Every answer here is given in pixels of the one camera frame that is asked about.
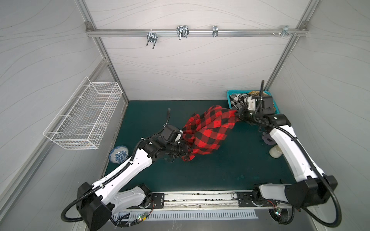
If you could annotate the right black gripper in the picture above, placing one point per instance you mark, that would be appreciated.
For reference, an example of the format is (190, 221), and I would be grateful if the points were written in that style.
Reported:
(241, 112)

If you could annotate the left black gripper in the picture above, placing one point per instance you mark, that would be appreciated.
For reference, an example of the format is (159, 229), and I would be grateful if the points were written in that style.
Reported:
(184, 149)

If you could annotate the red black plaid shirt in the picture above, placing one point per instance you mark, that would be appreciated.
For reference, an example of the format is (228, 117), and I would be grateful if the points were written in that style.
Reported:
(204, 133)

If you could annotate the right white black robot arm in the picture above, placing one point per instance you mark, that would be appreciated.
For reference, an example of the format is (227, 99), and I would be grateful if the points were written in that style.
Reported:
(312, 186)

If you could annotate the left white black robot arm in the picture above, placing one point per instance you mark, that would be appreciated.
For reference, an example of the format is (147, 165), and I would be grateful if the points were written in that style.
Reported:
(97, 203)

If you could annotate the grey black plaid shirt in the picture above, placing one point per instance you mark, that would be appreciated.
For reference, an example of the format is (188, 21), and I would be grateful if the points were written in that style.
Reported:
(239, 101)

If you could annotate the yellow plaid shirt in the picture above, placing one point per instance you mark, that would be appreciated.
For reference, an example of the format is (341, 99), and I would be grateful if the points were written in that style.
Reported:
(257, 93)

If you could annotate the teal plastic basket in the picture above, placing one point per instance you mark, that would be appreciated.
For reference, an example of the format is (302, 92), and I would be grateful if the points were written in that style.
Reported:
(240, 92)

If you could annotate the dark grey plastic part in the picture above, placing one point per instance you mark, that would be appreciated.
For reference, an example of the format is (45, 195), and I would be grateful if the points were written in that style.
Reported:
(268, 139)

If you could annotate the beige tape roll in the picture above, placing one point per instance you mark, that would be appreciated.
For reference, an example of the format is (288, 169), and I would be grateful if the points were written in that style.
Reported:
(275, 152)

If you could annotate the blue white ceramic bowl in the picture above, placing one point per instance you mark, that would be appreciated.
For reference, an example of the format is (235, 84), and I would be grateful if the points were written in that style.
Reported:
(118, 154)

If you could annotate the metal u-bolt clamp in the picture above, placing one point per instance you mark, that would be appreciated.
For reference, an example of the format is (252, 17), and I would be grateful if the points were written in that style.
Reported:
(182, 32)
(151, 38)

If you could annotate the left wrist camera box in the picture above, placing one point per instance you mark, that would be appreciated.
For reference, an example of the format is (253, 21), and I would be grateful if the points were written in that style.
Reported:
(171, 133)

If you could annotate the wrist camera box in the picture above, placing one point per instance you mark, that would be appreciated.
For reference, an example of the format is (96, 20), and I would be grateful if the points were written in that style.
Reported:
(265, 106)
(171, 133)

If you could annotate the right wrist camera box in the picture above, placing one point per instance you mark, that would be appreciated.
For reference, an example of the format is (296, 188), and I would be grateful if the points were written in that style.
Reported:
(265, 106)

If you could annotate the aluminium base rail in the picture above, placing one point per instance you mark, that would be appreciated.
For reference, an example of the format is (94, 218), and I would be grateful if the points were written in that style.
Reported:
(210, 200)

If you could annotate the white slotted cable duct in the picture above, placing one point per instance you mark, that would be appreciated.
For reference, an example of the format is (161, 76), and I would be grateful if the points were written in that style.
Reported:
(167, 215)

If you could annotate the horizontal aluminium rail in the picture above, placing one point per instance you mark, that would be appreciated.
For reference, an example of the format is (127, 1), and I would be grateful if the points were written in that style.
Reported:
(136, 33)

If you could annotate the small metal bracket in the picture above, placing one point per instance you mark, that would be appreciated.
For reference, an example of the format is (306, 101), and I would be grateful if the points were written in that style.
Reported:
(215, 31)

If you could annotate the metal hook bracket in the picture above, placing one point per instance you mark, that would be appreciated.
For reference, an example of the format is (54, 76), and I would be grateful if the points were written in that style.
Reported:
(285, 33)

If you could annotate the white wire basket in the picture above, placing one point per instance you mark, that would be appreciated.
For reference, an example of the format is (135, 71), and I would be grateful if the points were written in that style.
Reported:
(84, 119)

